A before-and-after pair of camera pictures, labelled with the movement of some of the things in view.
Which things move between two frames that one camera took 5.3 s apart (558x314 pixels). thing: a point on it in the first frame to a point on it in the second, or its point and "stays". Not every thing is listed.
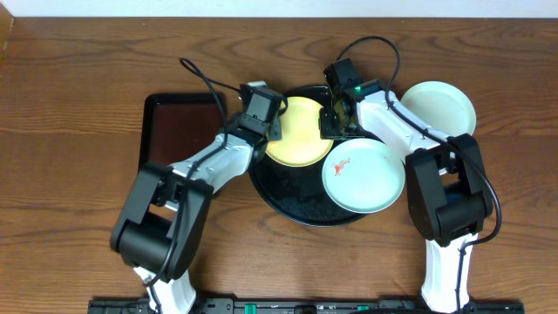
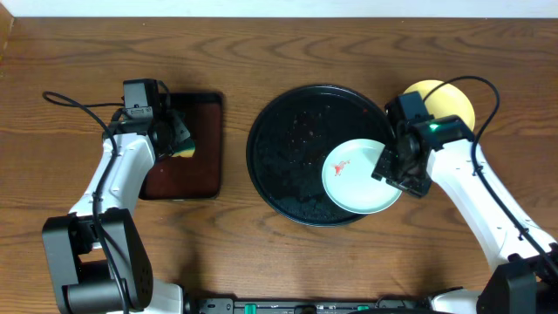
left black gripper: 274,129 to 180,137
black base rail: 310,306 stays
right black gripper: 327,132 to 418,187
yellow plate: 302,143 to 445,100
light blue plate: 364,176 stays
